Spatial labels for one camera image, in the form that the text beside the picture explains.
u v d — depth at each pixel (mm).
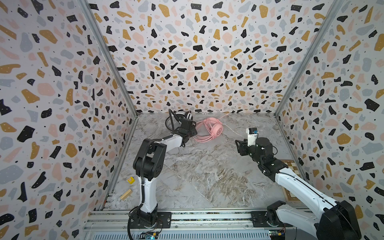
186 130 794
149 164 531
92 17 727
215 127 1013
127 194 799
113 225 737
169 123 1139
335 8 718
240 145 738
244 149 729
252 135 704
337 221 391
